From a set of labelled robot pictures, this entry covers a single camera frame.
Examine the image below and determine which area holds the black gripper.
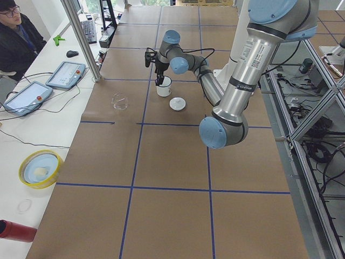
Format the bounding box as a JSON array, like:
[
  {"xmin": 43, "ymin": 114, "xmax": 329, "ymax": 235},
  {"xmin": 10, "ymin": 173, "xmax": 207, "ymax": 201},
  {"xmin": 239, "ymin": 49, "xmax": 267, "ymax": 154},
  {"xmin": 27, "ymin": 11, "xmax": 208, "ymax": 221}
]
[{"xmin": 155, "ymin": 59, "xmax": 169, "ymax": 86}]

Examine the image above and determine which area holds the white enamel cup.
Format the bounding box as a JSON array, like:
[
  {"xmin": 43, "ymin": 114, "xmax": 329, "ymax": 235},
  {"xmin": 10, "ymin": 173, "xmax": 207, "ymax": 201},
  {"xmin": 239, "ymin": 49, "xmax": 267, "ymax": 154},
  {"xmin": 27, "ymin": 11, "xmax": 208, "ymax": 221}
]
[{"xmin": 156, "ymin": 76, "xmax": 172, "ymax": 97}]

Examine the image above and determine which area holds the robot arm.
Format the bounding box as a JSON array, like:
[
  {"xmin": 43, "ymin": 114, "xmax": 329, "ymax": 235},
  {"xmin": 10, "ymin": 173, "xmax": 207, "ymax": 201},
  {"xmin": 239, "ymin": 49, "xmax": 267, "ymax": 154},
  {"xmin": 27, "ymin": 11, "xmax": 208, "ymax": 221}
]
[{"xmin": 145, "ymin": 1, "xmax": 319, "ymax": 149}]

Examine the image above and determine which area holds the clear plastic funnel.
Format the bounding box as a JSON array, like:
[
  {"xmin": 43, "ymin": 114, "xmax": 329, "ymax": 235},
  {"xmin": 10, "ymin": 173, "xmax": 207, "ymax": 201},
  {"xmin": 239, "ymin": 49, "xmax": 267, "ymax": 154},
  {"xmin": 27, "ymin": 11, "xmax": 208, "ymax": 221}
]
[{"xmin": 111, "ymin": 93, "xmax": 129, "ymax": 111}]

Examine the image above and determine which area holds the black keyboard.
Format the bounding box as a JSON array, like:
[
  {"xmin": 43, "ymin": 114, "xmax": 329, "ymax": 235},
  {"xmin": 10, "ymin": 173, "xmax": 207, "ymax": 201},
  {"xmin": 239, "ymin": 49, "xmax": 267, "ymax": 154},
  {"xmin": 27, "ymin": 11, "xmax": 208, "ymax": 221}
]
[{"xmin": 80, "ymin": 20, "xmax": 97, "ymax": 44}]

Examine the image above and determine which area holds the teach pendant far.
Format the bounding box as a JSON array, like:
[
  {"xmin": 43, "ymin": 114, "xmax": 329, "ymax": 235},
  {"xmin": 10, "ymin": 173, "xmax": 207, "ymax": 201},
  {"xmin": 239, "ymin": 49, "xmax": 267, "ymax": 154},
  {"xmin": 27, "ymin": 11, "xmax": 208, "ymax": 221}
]
[{"xmin": 45, "ymin": 61, "xmax": 86, "ymax": 90}]

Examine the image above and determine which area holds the teach pendant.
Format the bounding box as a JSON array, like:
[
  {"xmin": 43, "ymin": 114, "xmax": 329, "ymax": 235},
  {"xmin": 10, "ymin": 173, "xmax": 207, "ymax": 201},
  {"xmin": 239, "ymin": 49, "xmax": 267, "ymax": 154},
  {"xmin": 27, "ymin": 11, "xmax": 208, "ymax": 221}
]
[
  {"xmin": 3, "ymin": 81, "xmax": 53, "ymax": 116},
  {"xmin": 45, "ymin": 61, "xmax": 86, "ymax": 90}
]

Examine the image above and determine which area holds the black computer mouse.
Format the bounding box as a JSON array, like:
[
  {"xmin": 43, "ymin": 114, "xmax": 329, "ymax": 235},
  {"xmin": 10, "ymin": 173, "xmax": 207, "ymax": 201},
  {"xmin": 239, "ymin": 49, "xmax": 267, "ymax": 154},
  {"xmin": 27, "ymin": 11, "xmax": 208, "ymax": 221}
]
[{"xmin": 66, "ymin": 50, "xmax": 79, "ymax": 58}]

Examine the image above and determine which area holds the brown paper table cover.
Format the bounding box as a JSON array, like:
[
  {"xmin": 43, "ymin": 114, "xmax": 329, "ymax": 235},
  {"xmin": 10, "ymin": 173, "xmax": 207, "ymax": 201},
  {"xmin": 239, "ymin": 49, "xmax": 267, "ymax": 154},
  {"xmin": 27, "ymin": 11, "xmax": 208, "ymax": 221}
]
[{"xmin": 27, "ymin": 6, "xmax": 308, "ymax": 258}]

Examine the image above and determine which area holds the green plastic clip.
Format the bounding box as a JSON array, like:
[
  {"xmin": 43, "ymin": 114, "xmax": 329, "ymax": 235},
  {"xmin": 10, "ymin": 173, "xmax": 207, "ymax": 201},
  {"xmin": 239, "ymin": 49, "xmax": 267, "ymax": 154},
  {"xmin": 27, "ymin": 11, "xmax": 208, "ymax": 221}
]
[{"xmin": 53, "ymin": 35, "xmax": 66, "ymax": 46}]

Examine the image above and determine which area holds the teach pendant near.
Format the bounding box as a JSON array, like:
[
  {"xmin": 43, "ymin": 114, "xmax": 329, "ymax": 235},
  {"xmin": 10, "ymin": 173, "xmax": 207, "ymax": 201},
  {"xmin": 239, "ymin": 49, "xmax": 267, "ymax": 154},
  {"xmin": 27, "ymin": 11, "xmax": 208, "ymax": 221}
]
[{"xmin": 3, "ymin": 81, "xmax": 53, "ymax": 116}]

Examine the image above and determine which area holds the seated person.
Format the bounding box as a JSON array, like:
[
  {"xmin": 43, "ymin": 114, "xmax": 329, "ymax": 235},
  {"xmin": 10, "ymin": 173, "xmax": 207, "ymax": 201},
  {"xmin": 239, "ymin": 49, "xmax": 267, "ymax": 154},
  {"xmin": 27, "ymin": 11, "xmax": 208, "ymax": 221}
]
[{"xmin": 1, "ymin": 1, "xmax": 47, "ymax": 81}]

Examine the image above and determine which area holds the yellow rimmed bowl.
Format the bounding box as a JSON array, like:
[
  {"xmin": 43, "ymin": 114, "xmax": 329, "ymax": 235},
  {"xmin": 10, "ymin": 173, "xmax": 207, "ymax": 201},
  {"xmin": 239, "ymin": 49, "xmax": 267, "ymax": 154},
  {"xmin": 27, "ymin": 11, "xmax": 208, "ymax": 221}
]
[{"xmin": 18, "ymin": 149, "xmax": 64, "ymax": 189}]

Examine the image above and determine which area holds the red bottle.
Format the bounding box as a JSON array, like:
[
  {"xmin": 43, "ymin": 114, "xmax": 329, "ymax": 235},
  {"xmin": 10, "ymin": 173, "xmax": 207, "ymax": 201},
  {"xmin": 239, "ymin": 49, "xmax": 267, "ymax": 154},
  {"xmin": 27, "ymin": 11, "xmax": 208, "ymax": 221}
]
[{"xmin": 1, "ymin": 220, "xmax": 37, "ymax": 243}]

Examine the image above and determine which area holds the aluminium frame post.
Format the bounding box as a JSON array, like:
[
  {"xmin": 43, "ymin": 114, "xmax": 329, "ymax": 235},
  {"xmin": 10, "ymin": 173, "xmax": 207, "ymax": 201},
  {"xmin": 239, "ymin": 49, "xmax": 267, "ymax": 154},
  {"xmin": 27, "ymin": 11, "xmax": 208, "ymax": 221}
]
[{"xmin": 61, "ymin": 0, "xmax": 101, "ymax": 82}]

